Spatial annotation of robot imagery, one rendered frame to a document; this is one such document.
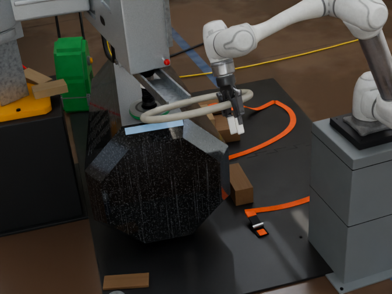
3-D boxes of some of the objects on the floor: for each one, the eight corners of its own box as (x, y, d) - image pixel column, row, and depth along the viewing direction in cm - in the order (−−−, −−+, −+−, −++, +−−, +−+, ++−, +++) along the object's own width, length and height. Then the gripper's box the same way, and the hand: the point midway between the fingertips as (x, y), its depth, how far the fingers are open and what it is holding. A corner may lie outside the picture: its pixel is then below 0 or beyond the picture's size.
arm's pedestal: (369, 216, 375) (381, 99, 333) (421, 268, 334) (441, 143, 292) (295, 237, 363) (298, 119, 321) (339, 294, 322) (349, 167, 280)
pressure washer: (64, 95, 545) (45, 0, 500) (103, 93, 544) (87, -3, 498) (56, 115, 515) (35, 15, 470) (97, 112, 514) (80, 12, 468)
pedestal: (-18, 241, 380) (-52, 138, 341) (-15, 183, 435) (-43, 88, 396) (88, 219, 392) (68, 116, 353) (79, 165, 447) (60, 72, 408)
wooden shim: (102, 290, 334) (102, 288, 334) (104, 277, 343) (104, 275, 342) (149, 287, 334) (148, 285, 333) (149, 274, 343) (149, 272, 342)
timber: (253, 202, 392) (253, 186, 386) (235, 206, 390) (234, 191, 384) (238, 177, 417) (238, 162, 411) (221, 181, 415) (221, 165, 409)
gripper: (245, 71, 235) (258, 130, 240) (218, 74, 249) (231, 130, 253) (231, 75, 231) (244, 136, 235) (204, 79, 245) (217, 136, 249)
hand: (235, 125), depth 244 cm, fingers closed on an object, 4 cm apart
